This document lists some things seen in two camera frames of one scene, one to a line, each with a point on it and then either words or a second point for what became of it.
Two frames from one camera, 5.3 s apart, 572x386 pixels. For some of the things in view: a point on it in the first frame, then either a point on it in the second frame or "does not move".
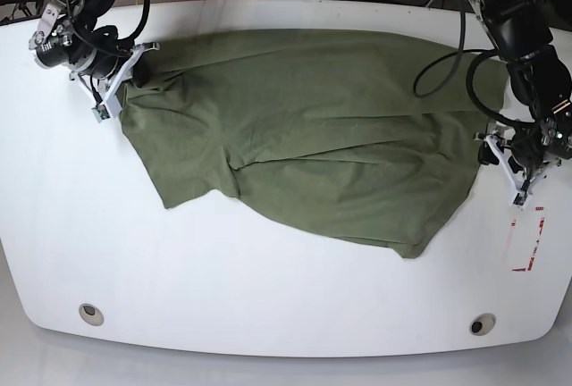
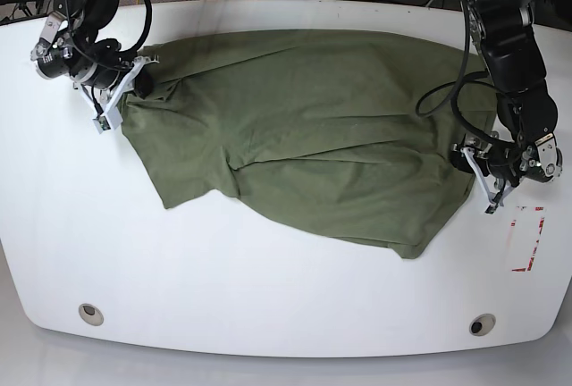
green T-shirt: [377, 134] does not move
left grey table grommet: [91, 314] does not move
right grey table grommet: [483, 324] does not move
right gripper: [543, 141] -> [507, 160]
